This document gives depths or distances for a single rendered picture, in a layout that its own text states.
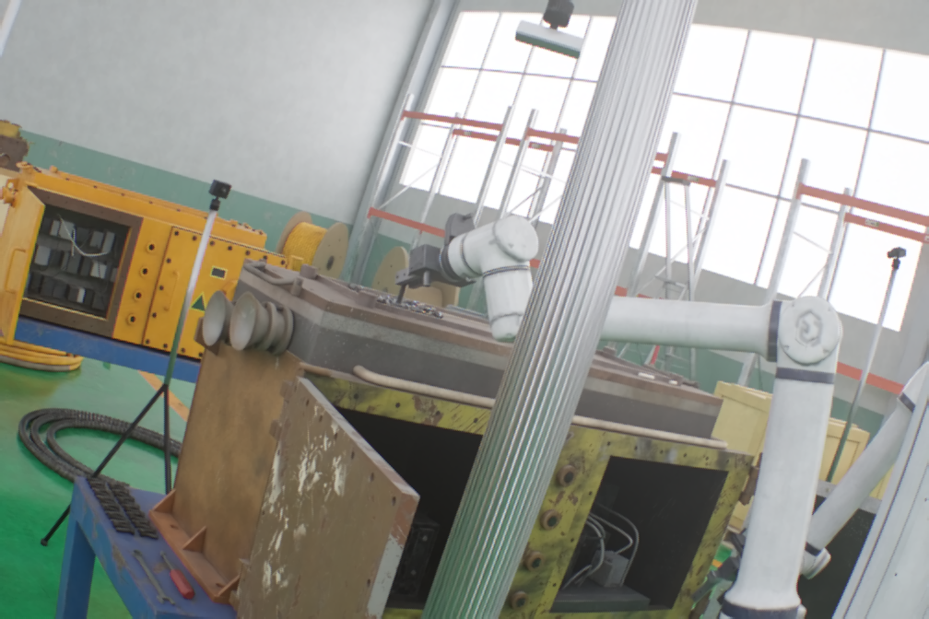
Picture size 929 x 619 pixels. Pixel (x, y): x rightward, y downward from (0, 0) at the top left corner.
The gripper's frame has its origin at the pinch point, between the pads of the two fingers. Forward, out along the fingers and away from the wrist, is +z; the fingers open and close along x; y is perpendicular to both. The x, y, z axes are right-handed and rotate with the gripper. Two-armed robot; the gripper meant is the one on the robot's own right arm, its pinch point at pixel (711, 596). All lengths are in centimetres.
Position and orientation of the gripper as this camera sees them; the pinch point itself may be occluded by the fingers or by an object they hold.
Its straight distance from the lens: 276.1
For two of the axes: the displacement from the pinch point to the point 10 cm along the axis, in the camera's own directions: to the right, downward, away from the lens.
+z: -6.0, 7.5, 2.9
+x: 7.1, 3.2, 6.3
